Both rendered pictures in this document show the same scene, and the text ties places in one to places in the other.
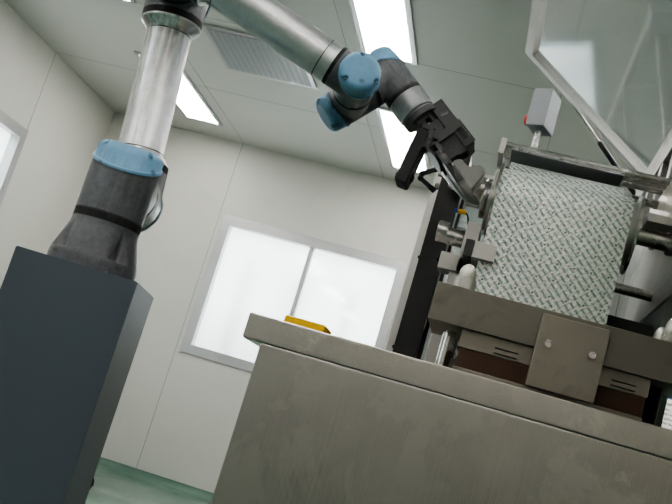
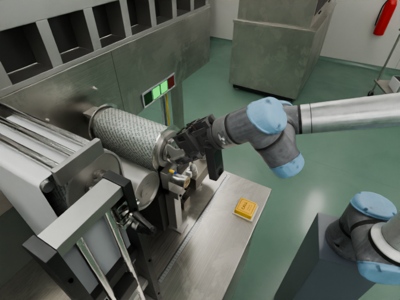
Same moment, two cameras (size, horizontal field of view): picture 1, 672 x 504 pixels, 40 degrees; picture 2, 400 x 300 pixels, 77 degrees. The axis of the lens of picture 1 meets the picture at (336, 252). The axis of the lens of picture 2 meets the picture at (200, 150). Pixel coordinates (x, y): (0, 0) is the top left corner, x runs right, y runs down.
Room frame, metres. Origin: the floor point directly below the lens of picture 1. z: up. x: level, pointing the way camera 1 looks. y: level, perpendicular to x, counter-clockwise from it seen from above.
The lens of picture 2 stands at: (2.19, 0.02, 1.75)
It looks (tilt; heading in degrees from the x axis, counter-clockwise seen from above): 41 degrees down; 198
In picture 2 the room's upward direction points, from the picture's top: straight up
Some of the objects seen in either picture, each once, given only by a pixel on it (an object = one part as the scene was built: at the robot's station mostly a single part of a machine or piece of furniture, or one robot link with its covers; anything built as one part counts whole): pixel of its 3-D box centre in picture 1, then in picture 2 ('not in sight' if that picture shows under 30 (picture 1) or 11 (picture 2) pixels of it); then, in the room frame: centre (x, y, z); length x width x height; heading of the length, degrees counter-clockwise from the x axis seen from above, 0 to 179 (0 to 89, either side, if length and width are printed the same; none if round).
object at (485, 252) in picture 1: (484, 252); not in sight; (1.59, -0.25, 1.13); 0.04 x 0.02 x 0.03; 79
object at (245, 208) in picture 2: (306, 329); (246, 208); (1.55, 0.01, 0.91); 0.07 x 0.07 x 0.02; 79
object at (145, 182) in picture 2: not in sight; (115, 175); (1.76, -0.40, 1.17); 0.26 x 0.12 x 0.12; 79
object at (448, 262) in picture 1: (444, 300); (176, 202); (1.71, -0.22, 1.05); 0.06 x 0.05 x 0.31; 79
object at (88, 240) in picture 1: (99, 245); (353, 233); (1.57, 0.39, 0.95); 0.15 x 0.15 x 0.10
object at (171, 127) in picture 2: (494, 201); (166, 147); (1.66, -0.25, 1.25); 0.15 x 0.01 x 0.15; 169
